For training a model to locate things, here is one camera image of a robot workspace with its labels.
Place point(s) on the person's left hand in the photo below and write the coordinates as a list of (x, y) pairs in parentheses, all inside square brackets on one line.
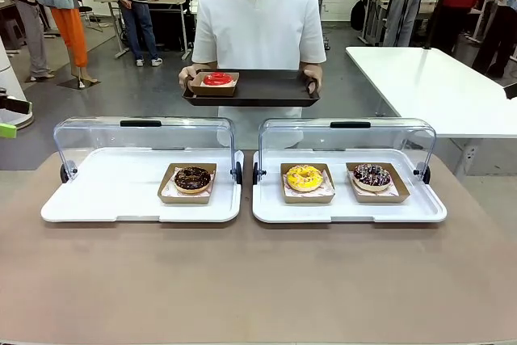
[(318, 78)]

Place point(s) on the person in dark trousers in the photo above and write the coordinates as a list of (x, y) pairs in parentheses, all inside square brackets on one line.
[(497, 38)]

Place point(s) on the yellow glazed donut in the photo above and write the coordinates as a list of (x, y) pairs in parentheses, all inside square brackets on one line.
[(307, 197)]

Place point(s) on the person's right hand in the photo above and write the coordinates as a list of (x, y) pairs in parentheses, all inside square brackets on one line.
[(184, 78)]

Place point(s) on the white side table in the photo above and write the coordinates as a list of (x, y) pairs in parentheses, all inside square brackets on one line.
[(424, 82)]

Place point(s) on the mannequin with orange pants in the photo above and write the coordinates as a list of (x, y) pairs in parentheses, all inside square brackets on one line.
[(68, 18)]

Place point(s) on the black pole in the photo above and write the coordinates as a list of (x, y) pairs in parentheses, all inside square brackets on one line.
[(436, 9)]

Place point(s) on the person torso in white shirt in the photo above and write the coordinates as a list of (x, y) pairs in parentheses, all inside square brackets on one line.
[(258, 26)]

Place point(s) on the clear display lid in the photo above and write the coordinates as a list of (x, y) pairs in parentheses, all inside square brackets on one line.
[(141, 135), (347, 137)]

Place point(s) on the yellow sprinkled donut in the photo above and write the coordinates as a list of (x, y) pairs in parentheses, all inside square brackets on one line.
[(305, 178)]

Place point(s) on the purple drizzled donut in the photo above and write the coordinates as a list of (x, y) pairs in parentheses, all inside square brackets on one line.
[(371, 177)]

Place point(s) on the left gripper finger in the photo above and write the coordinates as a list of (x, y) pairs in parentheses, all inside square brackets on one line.
[(14, 106), (6, 130)]

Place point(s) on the red glazed donut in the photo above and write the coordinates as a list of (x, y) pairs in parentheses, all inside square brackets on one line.
[(210, 80), (210, 90)]

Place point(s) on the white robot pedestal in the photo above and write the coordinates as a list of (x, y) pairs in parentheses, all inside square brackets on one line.
[(12, 78)]

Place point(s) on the white display tray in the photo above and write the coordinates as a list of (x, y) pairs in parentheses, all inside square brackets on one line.
[(347, 209), (113, 187)]

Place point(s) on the dark brown serving tray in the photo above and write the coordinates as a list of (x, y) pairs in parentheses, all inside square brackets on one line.
[(266, 90)]

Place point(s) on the person's left forearm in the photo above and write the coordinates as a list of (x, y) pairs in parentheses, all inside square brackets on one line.
[(311, 65)]

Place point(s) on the sprinkled chocolate donut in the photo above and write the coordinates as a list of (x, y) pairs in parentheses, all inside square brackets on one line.
[(379, 196)]

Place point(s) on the black bag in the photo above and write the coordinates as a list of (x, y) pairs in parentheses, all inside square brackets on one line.
[(358, 15)]

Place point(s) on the person with black apron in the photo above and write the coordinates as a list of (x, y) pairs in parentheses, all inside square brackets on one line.
[(404, 9)]

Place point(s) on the person's right forearm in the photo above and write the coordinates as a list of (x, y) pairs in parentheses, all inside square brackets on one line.
[(204, 66)]

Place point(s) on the person in blue jeans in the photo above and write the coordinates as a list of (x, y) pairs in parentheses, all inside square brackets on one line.
[(137, 18)]

